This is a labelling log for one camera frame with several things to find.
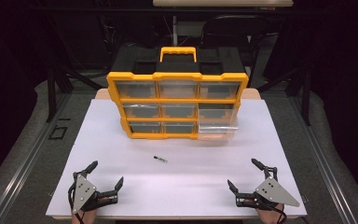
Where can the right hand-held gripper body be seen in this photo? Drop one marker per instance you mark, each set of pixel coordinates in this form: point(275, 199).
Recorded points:
point(272, 193)

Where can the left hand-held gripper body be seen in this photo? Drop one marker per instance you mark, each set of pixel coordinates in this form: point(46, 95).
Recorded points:
point(83, 190)

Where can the person's right hand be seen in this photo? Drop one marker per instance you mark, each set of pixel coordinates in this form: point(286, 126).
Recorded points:
point(268, 215)

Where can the person's left hand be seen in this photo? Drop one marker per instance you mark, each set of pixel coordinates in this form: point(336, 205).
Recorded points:
point(84, 216)

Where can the black tape square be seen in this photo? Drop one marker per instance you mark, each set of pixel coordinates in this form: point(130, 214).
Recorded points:
point(58, 132)

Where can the clear plastic drawer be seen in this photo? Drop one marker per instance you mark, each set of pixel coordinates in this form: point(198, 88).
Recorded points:
point(218, 130)

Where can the black metal stand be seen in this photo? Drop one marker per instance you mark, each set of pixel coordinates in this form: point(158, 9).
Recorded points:
point(301, 84)
point(52, 77)

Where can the yellow black drawer organizer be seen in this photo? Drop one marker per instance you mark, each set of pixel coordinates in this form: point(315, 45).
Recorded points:
point(177, 93)

